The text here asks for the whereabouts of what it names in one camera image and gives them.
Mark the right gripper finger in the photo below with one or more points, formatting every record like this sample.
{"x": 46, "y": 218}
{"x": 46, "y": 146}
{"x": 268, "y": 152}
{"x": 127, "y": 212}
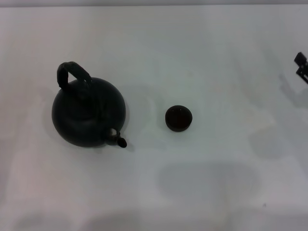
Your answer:
{"x": 300, "y": 59}

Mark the small dark brown teacup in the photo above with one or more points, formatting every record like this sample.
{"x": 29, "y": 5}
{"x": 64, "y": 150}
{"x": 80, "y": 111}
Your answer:
{"x": 178, "y": 118}

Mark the black round teapot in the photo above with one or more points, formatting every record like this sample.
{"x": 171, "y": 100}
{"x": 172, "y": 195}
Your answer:
{"x": 89, "y": 115}

